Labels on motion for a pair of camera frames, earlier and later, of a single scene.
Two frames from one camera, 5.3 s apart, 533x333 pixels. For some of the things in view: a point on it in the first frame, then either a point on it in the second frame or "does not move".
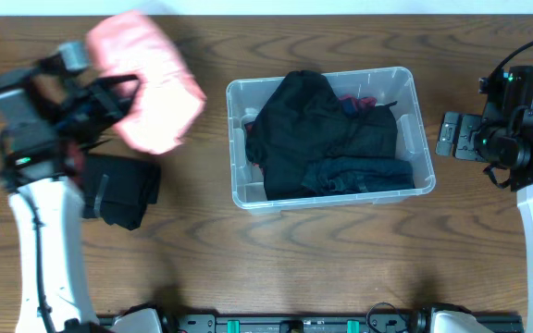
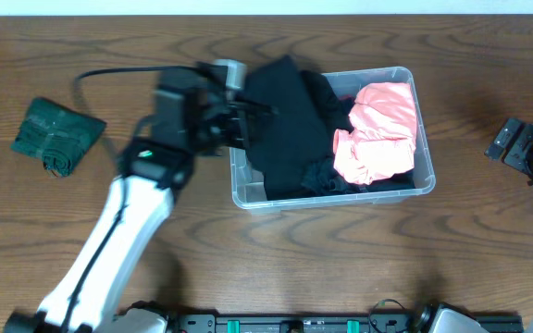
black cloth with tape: (119, 188) -> (296, 136)
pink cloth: (167, 104) -> (382, 141)
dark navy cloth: (352, 175) does not move
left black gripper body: (89, 106) -> (240, 122)
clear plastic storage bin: (327, 140) does not move
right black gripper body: (467, 149) -> (526, 154)
